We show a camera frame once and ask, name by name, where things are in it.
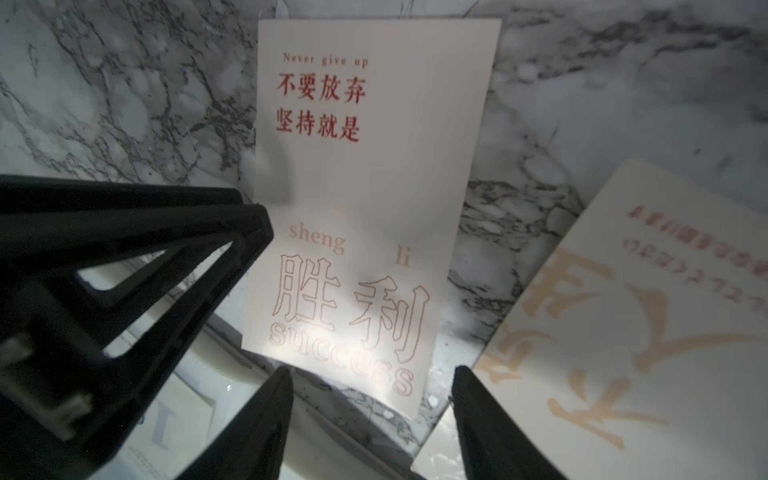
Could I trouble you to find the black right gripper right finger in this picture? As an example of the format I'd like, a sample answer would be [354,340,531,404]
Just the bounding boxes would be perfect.
[452,366,565,480]

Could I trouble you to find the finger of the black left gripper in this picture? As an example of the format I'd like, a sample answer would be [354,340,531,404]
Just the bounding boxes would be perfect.
[0,175,243,214]
[1,204,273,468]

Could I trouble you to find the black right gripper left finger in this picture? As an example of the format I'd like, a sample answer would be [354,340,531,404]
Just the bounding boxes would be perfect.
[179,367,294,479]

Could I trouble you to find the white photo album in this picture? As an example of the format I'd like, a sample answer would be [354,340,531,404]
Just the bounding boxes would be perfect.
[95,279,425,479]

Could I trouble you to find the pink card gold character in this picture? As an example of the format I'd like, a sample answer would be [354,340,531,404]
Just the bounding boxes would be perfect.
[410,157,768,480]

